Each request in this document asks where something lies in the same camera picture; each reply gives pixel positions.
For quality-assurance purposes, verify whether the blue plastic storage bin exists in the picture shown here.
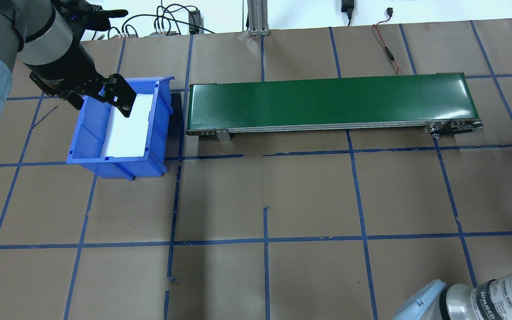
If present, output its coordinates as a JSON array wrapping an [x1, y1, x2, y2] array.
[[66, 76, 176, 180]]

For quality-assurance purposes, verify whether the white foam pad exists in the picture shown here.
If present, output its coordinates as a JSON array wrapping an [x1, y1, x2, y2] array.
[[103, 92, 158, 158]]

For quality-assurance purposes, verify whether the small black power brick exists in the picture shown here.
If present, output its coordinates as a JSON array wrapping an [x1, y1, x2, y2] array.
[[188, 10, 203, 34]]

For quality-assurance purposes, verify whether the green conveyor belt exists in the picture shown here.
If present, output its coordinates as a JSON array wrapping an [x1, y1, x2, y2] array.
[[185, 71, 484, 143]]

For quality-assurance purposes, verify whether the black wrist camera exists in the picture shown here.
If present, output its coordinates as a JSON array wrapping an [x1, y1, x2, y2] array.
[[54, 0, 128, 32]]

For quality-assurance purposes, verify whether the aluminium profile post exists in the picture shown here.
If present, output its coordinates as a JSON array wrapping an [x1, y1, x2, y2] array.
[[247, 0, 271, 36]]

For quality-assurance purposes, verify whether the red wire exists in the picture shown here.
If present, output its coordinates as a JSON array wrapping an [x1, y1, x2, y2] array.
[[373, 22, 406, 76]]

